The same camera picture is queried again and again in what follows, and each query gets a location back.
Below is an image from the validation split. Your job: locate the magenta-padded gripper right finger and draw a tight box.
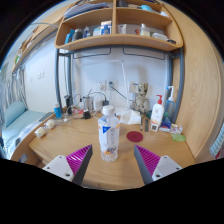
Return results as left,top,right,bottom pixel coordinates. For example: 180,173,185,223
133,144,184,186

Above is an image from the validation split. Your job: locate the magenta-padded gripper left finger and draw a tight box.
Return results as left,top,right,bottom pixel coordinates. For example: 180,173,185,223
42,143,94,186

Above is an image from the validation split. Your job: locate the clear plastic drink bottle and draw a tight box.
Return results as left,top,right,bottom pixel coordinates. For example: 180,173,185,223
97,105,121,163

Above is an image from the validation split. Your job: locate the small white round object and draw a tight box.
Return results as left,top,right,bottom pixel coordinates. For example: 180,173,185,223
44,119,56,130
34,126,47,139

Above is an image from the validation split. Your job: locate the small blue box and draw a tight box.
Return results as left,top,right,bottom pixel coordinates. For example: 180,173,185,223
159,120,173,132

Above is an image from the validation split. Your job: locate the flat round red coaster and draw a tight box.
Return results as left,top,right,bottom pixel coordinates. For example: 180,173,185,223
126,130,144,143

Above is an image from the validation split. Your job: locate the white pump lotion bottle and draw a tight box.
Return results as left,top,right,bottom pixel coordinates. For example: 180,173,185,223
149,94,166,132

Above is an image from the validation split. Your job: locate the small blue bottle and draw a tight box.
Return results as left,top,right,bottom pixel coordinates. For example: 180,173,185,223
53,101,63,120

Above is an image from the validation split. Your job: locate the small black box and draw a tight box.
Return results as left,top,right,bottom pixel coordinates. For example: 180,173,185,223
82,109,92,120

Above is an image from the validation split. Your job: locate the blue spray bottle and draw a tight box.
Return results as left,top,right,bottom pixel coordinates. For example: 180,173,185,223
164,85,177,121

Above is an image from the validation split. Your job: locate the bed with teal bedding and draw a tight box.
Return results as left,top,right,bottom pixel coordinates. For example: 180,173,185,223
0,100,54,158

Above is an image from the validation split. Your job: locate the black upright device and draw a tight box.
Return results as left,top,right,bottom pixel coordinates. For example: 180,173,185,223
63,94,74,114

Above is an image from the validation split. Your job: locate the metal cup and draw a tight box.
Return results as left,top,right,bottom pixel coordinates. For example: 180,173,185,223
82,95,94,112

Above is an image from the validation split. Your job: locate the white power adapter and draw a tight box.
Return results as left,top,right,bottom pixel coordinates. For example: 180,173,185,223
92,98,105,112

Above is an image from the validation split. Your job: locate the wooden shelf unit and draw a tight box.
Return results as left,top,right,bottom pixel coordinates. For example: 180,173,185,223
54,0,184,53

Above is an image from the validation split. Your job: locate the white wall card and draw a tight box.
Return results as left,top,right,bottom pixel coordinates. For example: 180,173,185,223
129,80,139,94

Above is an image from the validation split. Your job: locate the grey metal frame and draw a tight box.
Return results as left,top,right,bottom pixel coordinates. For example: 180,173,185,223
54,46,185,114

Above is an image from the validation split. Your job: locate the white wall outlet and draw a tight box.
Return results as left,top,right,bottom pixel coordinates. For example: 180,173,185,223
107,79,118,91
96,79,108,92

